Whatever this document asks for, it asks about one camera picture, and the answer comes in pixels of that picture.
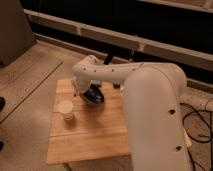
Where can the grey cabinet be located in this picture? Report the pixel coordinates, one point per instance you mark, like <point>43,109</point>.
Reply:
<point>16,35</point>

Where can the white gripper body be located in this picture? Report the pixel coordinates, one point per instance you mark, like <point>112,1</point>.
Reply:
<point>80,85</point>

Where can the dark ceramic bowl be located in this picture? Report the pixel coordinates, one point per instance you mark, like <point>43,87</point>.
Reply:
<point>93,95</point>

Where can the small white cup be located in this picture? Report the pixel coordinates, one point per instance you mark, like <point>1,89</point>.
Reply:
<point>65,108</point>

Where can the white shelf rail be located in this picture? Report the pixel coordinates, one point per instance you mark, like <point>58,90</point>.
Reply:
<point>155,48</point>

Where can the wooden table board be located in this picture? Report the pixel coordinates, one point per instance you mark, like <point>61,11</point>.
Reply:
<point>95,131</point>

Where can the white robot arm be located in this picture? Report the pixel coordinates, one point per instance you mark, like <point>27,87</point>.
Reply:
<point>151,102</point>

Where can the small dark object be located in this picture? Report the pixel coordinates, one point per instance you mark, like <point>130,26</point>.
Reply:
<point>116,86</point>

